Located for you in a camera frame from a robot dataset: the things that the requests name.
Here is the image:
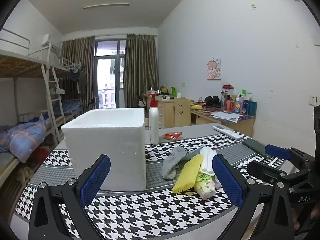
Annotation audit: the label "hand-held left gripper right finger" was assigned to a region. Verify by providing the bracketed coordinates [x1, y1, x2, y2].
[212, 154, 298, 240]

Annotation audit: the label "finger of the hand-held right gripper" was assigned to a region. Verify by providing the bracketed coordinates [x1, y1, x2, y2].
[247, 160, 290, 187]
[265, 144, 314, 167]

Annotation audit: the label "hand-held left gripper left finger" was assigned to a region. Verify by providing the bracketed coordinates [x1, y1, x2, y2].
[28, 154, 111, 240]

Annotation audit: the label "green tissue packet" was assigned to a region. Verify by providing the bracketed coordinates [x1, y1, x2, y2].
[194, 172, 216, 199]

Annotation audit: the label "white foam box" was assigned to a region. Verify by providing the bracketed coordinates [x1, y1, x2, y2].
[61, 107, 147, 192]

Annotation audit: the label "blue face mask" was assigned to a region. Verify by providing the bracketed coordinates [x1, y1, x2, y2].
[182, 147, 204, 160]

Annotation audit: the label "grey sock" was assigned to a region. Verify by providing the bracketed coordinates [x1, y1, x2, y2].
[161, 146, 188, 180]

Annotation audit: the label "person's right hand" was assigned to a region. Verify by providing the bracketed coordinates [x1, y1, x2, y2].
[293, 211, 302, 232]

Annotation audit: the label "black phone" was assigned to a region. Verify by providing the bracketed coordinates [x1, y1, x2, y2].
[242, 139, 272, 159]

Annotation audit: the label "white remote control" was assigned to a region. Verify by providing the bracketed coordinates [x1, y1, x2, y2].
[213, 125, 243, 141]

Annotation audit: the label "houndstooth table mat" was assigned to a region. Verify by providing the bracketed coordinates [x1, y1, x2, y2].
[15, 132, 288, 240]

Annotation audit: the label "cluster of toiletry bottles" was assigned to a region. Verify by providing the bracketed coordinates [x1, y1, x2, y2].
[221, 84, 257, 117]

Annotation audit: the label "printed paper sheets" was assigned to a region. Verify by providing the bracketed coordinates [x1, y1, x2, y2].
[210, 111, 242, 123]

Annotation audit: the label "wooden desk with patterned cover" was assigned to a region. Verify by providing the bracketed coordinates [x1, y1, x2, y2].
[190, 104, 255, 138]

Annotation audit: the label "red snack packet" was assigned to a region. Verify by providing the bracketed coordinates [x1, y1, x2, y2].
[161, 132, 183, 141]

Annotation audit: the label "blue mattress bedding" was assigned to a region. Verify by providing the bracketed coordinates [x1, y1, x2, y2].
[61, 99, 83, 114]

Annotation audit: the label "white pump lotion bottle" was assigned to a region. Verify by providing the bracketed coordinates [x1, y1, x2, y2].
[147, 93, 160, 145]

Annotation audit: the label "black headphones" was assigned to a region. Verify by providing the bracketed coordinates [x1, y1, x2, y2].
[205, 96, 222, 107]

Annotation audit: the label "blue checked quilt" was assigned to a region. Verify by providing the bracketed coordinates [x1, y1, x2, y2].
[0, 116, 54, 163]

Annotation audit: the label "wooden smiley chair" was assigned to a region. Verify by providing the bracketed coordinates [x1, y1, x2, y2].
[174, 97, 192, 128]

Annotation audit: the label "wooden desk with drawers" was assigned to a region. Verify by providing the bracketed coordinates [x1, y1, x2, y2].
[142, 94, 175, 129]

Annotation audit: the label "dark hanging clothes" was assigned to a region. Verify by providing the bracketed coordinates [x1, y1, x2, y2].
[69, 69, 85, 94]

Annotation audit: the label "glass balcony door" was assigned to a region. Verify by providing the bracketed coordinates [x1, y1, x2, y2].
[94, 39, 127, 109]

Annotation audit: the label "brown curtain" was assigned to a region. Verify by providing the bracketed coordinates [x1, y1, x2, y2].
[60, 36, 97, 110]
[124, 34, 160, 108]

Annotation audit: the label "white metal bunk bed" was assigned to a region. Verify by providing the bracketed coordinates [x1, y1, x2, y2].
[49, 42, 84, 120]
[0, 28, 66, 230]

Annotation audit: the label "ceiling tube light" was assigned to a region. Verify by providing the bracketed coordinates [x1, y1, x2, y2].
[83, 3, 130, 10]

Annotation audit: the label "pink cartoon wall poster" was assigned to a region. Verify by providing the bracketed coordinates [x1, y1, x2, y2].
[206, 57, 222, 80]

